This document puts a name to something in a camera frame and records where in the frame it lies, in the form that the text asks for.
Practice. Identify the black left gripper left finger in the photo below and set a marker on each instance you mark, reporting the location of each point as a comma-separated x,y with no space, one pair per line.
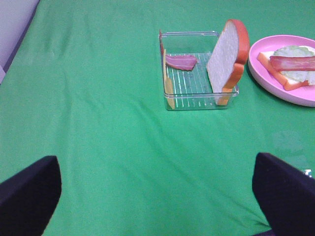
29,198

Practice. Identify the clear left plastic container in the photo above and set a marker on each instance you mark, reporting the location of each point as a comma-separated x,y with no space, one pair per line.
192,89

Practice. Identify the green lettuce leaf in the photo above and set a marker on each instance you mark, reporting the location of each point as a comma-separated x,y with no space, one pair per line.
297,51

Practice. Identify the yellow cheese slice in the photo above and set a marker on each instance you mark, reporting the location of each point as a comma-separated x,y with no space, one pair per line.
167,83

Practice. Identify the clear plastic wrap sheet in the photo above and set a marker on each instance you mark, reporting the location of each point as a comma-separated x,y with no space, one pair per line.
289,147

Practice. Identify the left bread slice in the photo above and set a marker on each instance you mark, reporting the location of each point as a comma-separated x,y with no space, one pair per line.
226,64

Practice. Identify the green tablecloth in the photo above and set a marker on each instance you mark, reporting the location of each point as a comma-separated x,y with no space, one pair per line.
86,86

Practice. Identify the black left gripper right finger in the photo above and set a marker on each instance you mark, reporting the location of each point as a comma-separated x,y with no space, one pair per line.
285,195

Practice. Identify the bacon strip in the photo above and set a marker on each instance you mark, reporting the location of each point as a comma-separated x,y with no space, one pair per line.
281,63
181,62

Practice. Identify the white bread slice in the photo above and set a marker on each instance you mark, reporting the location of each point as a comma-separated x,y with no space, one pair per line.
264,59

